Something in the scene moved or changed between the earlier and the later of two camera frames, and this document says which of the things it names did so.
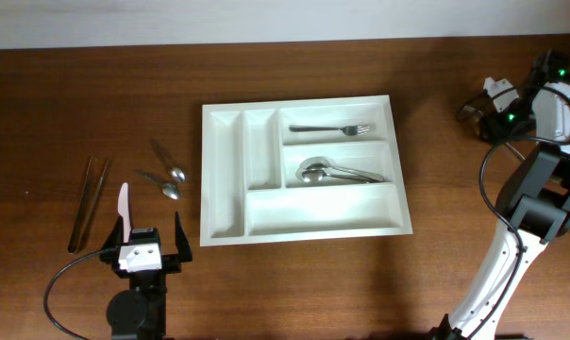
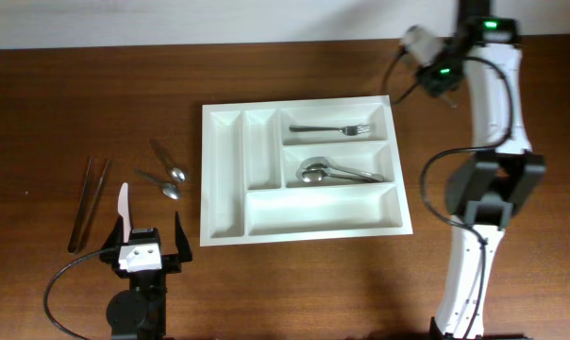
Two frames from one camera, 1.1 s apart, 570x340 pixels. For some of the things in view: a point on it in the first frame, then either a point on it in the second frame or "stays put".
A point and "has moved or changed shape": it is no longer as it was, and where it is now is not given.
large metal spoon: [323, 162] stays put
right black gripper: [494, 129] to [434, 86]
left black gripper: [173, 263] stays put
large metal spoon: [312, 175] stays put
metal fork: [514, 150] has moved or changed shape
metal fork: [354, 130] stays put
